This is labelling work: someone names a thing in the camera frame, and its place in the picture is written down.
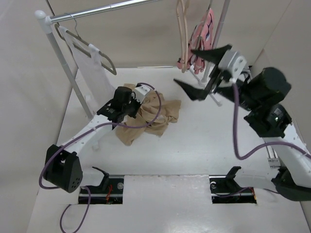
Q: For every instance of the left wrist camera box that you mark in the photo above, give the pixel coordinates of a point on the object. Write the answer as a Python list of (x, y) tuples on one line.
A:
[(141, 92)]

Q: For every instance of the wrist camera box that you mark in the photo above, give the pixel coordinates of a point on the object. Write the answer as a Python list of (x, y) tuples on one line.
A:
[(141, 92), (232, 62)]

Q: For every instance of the beige t shirt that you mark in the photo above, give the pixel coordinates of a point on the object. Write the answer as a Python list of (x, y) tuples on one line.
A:
[(153, 117)]

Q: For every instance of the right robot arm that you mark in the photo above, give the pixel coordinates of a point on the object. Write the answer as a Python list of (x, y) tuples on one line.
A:
[(261, 96)]

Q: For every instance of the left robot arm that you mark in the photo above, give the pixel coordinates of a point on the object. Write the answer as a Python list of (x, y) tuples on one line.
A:
[(65, 165)]

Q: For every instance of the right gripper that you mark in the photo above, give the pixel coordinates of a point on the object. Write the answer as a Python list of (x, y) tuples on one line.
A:
[(193, 93)]

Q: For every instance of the base mount plate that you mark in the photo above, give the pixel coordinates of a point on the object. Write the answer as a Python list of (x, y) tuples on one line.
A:
[(227, 191), (111, 194)]

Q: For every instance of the clothes rack frame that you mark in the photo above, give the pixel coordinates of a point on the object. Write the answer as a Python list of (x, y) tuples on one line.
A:
[(46, 23)]

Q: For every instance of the white garment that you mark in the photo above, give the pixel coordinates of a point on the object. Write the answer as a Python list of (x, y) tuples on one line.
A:
[(93, 65)]

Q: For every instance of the pink patterned garment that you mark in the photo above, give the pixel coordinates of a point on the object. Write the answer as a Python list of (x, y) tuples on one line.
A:
[(200, 39)]

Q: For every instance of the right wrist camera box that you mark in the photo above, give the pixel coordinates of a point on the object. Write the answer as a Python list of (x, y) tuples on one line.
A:
[(232, 62)]

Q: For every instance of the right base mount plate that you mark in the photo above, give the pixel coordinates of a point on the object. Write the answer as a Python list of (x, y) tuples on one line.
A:
[(227, 191)]

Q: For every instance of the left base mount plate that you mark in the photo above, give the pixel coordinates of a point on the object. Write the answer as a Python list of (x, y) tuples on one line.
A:
[(111, 194)]

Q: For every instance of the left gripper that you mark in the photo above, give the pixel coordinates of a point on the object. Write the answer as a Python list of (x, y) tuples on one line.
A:
[(138, 105)]

